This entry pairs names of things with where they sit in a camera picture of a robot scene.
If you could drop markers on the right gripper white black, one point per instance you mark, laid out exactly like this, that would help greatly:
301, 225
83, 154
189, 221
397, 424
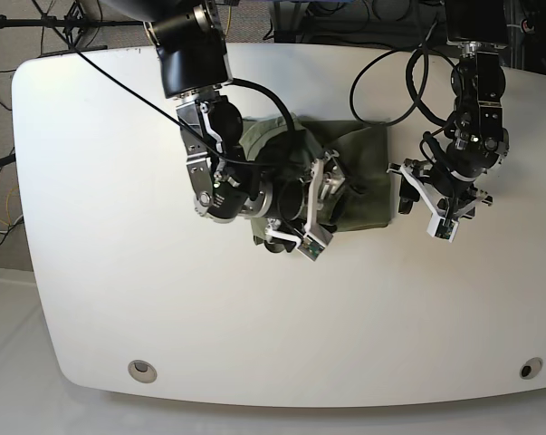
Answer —
325, 189

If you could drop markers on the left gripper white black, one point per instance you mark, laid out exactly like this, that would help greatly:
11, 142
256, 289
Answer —
443, 194

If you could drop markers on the olive green T-shirt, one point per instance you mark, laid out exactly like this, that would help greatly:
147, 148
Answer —
363, 152

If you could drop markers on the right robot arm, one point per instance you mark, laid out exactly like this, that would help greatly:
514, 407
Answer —
286, 175

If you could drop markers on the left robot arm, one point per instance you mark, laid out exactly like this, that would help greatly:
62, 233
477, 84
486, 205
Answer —
478, 142

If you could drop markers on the right table grommet hole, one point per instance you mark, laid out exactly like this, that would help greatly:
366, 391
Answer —
531, 368

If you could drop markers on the table grommet hole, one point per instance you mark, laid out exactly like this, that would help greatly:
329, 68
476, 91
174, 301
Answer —
531, 368
142, 371

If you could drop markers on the left table grommet hole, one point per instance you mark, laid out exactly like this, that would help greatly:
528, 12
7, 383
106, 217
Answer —
142, 371

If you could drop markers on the black tripod stand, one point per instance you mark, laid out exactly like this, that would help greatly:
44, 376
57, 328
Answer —
73, 26

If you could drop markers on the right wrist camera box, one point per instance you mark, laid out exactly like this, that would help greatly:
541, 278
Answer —
314, 242

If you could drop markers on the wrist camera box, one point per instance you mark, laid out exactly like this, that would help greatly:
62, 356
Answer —
314, 242
442, 228

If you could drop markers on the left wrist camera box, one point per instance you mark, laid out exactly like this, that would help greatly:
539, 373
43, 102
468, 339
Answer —
442, 228

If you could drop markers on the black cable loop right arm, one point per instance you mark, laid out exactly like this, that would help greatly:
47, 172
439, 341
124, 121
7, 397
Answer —
284, 118

